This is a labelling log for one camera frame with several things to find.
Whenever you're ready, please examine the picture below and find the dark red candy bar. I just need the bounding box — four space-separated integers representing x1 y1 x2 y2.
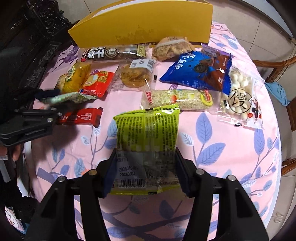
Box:
57 108 103 128

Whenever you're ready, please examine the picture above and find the blue cookie snack bag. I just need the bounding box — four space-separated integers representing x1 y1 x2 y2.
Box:
159 51 232 95

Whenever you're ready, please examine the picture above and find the wooden chair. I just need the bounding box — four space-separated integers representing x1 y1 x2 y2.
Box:
253 56 295 176

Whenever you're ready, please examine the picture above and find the pale green snack packet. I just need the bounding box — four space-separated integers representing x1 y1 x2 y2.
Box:
41 92 97 105

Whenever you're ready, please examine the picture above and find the tan peanut snack packet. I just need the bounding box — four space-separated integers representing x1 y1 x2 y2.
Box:
152 36 195 61

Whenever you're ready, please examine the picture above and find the blue cloth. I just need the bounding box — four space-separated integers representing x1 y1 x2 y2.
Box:
264 82 290 106

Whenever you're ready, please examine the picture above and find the pink floral tablecloth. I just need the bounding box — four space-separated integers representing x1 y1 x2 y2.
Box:
24 22 281 240

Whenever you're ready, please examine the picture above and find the left hand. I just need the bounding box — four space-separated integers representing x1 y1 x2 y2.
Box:
0 145 21 162

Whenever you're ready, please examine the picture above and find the yellow cake clear packet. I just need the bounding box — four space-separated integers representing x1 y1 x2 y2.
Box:
55 62 91 94

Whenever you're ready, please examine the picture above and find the yellow cardboard box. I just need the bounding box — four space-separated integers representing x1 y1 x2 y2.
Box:
68 1 213 48

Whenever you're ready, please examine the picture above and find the red biscuit packet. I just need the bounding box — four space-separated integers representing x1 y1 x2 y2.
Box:
79 69 114 98

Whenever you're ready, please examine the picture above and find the white ball snack bag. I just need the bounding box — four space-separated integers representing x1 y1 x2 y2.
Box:
217 67 263 129

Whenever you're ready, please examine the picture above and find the purple snack packet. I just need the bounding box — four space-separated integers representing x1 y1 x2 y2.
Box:
201 44 232 60

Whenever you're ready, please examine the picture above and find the dark carved wooden furniture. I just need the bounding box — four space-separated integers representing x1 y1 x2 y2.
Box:
1 1 74 106

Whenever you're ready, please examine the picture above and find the green rice cracker bar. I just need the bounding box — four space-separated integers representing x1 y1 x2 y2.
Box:
140 89 215 111

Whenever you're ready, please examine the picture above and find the black long sausage packet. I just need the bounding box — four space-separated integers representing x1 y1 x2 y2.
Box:
78 45 149 62

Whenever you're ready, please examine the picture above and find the lime green snack packet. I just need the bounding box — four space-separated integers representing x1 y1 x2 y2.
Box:
111 104 180 195

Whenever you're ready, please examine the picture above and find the round pastry clear wrap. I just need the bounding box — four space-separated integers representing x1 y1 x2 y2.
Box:
107 59 156 93

